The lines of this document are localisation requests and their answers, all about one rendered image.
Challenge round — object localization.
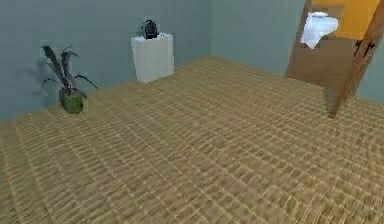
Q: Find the white chest of drawers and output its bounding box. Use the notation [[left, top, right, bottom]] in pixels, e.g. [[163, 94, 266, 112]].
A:
[[130, 33, 176, 84]]

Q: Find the black door handle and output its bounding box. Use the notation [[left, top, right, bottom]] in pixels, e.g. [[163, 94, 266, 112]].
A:
[[353, 39, 363, 58], [363, 40, 377, 58]]

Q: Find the brown wooden room door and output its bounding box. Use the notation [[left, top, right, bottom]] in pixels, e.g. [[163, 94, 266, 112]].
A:
[[327, 0, 384, 120]]

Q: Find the black lantern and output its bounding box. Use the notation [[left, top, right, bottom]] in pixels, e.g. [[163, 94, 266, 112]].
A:
[[141, 19, 159, 41]]

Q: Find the dark house plant green pot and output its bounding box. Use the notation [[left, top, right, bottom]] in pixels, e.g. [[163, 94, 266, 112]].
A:
[[40, 45, 100, 115]]

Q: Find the white toilet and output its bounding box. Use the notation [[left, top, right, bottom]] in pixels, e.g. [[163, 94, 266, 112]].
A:
[[300, 11, 340, 50]]

